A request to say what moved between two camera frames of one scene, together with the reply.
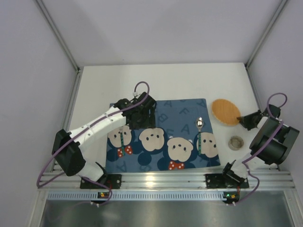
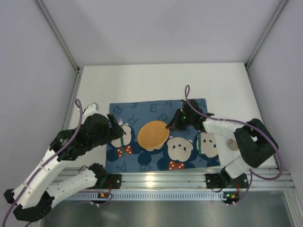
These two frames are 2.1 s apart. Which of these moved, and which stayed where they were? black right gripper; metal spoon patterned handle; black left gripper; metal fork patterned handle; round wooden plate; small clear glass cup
Moved: black left gripper; black right gripper; round wooden plate
Stayed: metal fork patterned handle; small clear glass cup; metal spoon patterned handle
